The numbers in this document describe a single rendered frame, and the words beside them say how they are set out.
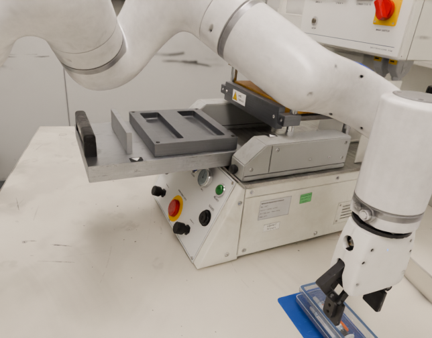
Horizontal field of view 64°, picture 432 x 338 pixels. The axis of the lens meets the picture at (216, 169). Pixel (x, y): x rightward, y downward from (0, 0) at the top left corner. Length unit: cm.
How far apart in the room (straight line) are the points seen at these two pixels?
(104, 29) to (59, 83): 182
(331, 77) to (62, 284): 56
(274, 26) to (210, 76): 188
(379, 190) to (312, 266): 36
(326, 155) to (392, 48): 25
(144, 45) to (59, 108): 184
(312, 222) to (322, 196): 7
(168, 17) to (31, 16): 17
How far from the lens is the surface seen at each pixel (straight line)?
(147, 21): 54
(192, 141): 64
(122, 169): 61
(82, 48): 51
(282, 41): 45
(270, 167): 66
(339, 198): 82
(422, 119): 42
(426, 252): 86
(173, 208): 80
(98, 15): 49
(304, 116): 75
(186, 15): 51
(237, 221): 68
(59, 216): 89
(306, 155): 71
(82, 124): 67
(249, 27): 47
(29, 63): 232
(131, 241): 78
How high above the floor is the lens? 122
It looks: 25 degrees down
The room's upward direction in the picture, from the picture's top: 5 degrees clockwise
